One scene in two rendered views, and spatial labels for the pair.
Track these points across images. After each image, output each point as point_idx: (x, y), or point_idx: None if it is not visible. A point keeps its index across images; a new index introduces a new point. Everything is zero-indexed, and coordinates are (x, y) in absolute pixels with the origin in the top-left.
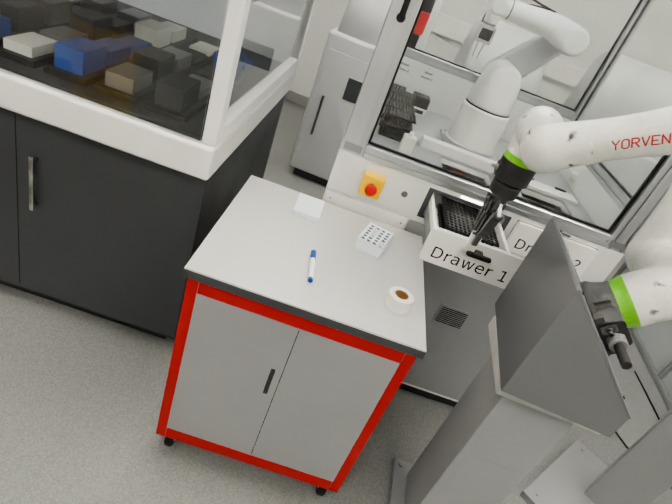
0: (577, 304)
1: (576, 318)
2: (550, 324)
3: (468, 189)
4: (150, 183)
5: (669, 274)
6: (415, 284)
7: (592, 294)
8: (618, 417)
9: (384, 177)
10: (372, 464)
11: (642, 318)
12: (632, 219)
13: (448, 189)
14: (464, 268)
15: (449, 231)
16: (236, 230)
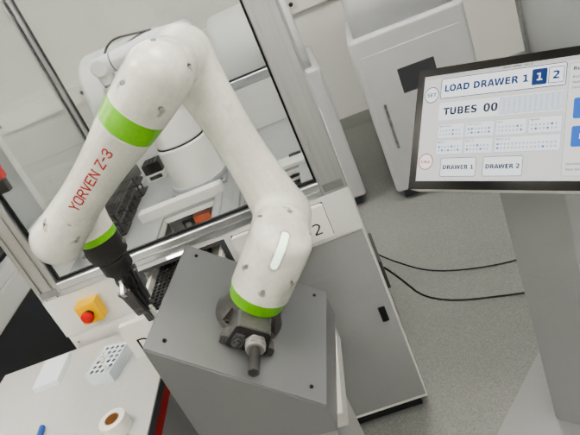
0: (157, 358)
1: (173, 368)
2: (167, 386)
3: (166, 249)
4: None
5: (245, 251)
6: (149, 384)
7: (219, 311)
8: (317, 411)
9: (94, 295)
10: None
11: (262, 304)
12: (316, 157)
13: (151, 261)
14: None
15: (134, 319)
16: None
